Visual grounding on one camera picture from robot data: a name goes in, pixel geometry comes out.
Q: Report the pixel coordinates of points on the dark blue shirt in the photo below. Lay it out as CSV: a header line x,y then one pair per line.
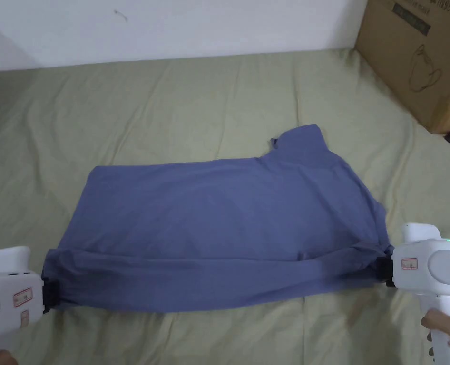
x,y
217,224

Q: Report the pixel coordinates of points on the brown cardboard carton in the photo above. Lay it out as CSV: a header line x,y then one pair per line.
x,y
419,57

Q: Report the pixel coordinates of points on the bed with pale green sheet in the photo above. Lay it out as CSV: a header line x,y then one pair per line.
x,y
171,99

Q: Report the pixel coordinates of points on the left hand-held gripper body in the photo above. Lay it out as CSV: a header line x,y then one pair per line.
x,y
8,300

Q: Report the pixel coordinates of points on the person's right hand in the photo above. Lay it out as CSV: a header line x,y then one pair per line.
x,y
444,325

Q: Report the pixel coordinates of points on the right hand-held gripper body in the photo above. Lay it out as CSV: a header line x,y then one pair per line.
x,y
430,266

